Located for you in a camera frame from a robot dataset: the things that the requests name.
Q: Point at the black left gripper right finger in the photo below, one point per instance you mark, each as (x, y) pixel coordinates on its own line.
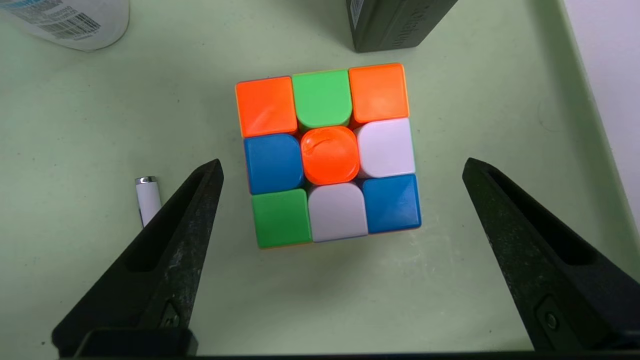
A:
(550, 280)

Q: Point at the white pen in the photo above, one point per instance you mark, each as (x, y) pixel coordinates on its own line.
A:
(149, 200)

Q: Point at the light green plastic tray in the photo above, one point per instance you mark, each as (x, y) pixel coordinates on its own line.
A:
(450, 300)

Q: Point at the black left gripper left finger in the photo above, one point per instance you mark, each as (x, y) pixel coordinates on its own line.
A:
(150, 285)

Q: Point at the multicoloured puzzle cube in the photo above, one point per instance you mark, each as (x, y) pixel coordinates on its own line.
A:
(330, 155)

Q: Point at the white translucent bottle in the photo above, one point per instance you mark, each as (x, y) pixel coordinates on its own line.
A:
(65, 25)

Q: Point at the black rectangular box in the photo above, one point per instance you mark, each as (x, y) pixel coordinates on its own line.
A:
(395, 25)

